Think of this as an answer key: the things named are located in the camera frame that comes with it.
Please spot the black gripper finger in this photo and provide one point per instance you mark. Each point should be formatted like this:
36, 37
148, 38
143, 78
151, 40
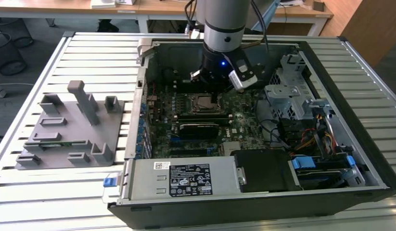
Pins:
215, 101

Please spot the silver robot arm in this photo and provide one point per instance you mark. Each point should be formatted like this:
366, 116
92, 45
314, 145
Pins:
223, 31

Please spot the black RAM slot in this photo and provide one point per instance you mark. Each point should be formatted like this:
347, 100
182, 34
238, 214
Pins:
202, 122
200, 117

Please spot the black graphics card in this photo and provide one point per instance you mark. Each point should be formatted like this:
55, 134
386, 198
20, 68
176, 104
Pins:
198, 132

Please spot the green motherboard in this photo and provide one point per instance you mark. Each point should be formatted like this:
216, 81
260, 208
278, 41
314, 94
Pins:
243, 142

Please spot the silver chipset heatsink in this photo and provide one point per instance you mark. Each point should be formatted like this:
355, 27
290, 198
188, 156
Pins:
232, 147

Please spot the silver metal drive cage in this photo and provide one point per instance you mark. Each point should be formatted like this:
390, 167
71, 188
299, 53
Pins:
280, 92

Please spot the blue card retention clip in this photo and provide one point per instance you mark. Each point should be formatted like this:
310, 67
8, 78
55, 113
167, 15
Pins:
140, 139
143, 124
139, 149
143, 105

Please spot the black plastic shroud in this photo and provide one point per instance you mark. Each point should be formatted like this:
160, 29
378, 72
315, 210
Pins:
264, 170

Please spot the wooden desk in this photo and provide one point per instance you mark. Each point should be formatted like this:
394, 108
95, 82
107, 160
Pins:
307, 14

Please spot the blue disk carrier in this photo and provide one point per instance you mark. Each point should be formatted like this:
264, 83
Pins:
302, 162

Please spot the grey power supply unit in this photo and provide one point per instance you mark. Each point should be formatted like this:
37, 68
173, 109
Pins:
145, 180

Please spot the white box with print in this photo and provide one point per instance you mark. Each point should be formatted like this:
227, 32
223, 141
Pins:
125, 2

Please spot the small brown box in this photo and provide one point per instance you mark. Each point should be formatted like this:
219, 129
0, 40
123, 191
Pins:
319, 6

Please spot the grey parts rack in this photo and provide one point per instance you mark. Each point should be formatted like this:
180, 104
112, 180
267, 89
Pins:
79, 130

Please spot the plain white box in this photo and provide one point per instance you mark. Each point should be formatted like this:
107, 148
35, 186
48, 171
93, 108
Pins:
103, 3

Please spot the black open PC case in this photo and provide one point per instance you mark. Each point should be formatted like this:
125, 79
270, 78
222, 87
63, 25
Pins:
248, 209

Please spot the blue case latch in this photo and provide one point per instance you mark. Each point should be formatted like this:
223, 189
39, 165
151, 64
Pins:
108, 183

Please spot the blue drive latch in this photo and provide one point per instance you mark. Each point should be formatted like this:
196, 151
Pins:
350, 162

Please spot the green RAM stick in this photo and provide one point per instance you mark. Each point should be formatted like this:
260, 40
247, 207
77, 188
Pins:
65, 144

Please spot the wooden cabinet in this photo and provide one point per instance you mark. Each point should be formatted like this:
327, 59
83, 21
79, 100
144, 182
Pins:
371, 29

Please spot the black mesh bin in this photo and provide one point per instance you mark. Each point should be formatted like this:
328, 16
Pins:
8, 57
23, 31

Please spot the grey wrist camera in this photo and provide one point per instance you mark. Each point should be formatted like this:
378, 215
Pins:
196, 77

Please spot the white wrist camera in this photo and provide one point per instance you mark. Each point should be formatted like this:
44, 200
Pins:
244, 77

